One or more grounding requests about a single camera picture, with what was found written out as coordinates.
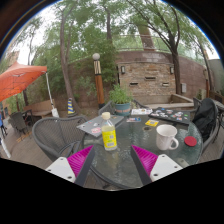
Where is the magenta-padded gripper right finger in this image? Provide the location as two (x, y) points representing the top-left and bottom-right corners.
(129, 145), (184, 187)

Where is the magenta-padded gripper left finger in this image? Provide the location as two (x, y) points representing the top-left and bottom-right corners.
(45, 145), (96, 188)

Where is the clear bottle with yellow label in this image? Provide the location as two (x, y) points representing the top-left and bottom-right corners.
(100, 111), (119, 152)

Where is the white ceramic mug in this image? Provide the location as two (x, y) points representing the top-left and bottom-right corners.
(155, 124), (180, 152)

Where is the flat round red coaster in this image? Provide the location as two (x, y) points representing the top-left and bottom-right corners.
(184, 135), (198, 148)

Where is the yellow card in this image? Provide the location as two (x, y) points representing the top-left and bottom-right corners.
(144, 118), (160, 128)

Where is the grey laptop with stickers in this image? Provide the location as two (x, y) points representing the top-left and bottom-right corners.
(76, 114), (125, 138)

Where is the white printed booklet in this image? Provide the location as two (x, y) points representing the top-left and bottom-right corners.
(130, 108), (154, 117)

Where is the blue and yellow striped cone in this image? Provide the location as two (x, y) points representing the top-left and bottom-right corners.
(67, 97), (76, 116)

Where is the dark wicker chair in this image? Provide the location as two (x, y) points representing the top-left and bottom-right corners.
(9, 110), (31, 135)

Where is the black jacket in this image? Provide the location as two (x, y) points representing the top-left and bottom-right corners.
(192, 97), (219, 143)

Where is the wooden bench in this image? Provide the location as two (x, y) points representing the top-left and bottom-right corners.
(23, 99), (56, 118)

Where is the green plant in blue pot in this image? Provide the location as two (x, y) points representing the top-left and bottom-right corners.
(109, 83), (135, 117)

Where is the slim-trunked tree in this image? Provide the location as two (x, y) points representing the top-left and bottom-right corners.
(43, 5), (88, 115)

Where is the dark-trunked tree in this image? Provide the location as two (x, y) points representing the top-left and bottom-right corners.
(126, 0), (219, 97)

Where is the orange patio umbrella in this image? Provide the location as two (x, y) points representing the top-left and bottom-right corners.
(0, 60), (48, 103)

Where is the wooden lamp post with globe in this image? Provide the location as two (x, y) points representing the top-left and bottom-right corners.
(92, 52), (106, 110)

